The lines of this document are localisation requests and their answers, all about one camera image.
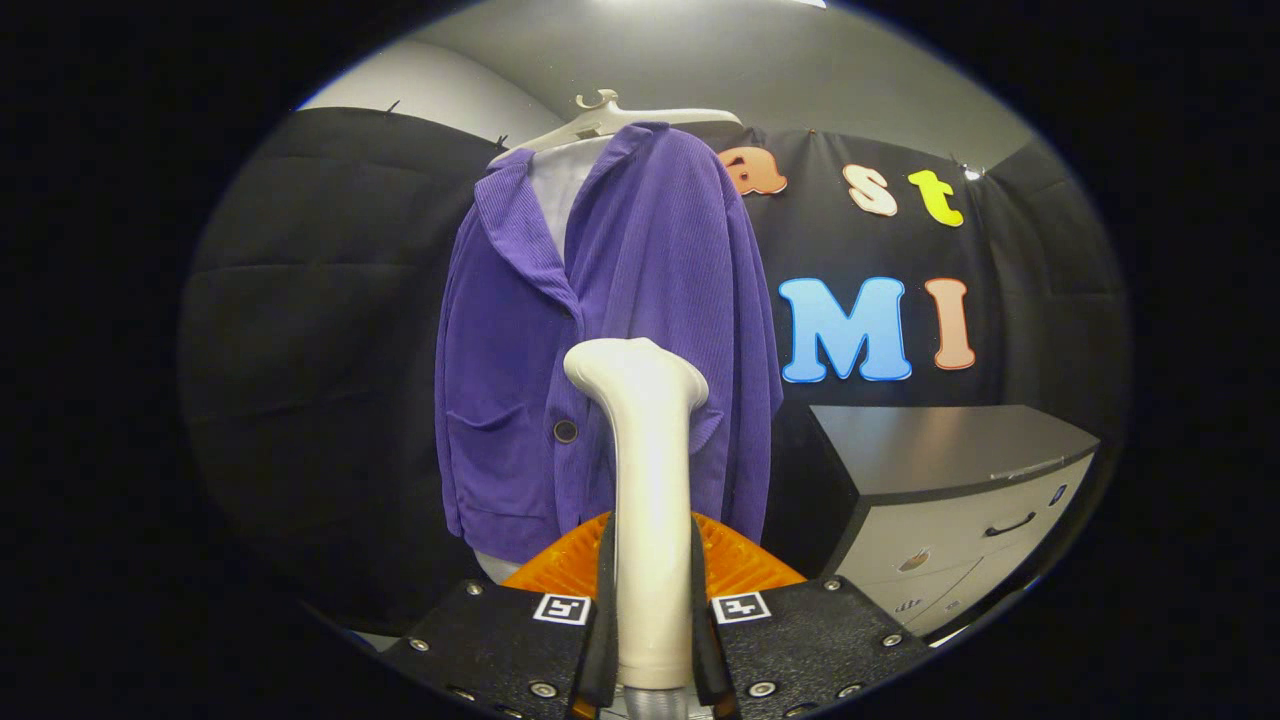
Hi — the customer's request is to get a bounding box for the white garment steamer nozzle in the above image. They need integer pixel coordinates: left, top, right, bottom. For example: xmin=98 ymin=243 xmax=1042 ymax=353
xmin=563 ymin=337 xmax=711 ymax=691

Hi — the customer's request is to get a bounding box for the purple corduroy jacket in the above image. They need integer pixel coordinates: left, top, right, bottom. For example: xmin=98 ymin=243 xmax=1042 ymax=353
xmin=433 ymin=122 xmax=786 ymax=564

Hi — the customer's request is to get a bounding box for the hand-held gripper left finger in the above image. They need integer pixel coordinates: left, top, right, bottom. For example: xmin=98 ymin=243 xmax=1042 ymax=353
xmin=380 ymin=512 xmax=619 ymax=720

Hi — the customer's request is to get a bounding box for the white garment form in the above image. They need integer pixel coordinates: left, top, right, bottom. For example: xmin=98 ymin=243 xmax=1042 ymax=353
xmin=475 ymin=135 xmax=613 ymax=586

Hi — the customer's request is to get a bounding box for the grey cabinet with dark top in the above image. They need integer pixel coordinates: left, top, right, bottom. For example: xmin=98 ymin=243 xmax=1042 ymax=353
xmin=808 ymin=403 xmax=1101 ymax=641

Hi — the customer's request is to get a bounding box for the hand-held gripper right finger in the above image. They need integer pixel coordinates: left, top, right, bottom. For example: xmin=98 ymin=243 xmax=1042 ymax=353
xmin=690 ymin=512 xmax=936 ymax=720

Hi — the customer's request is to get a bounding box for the white clothes hanger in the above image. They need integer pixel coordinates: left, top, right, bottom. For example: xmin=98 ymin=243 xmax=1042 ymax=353
xmin=487 ymin=88 xmax=743 ymax=169

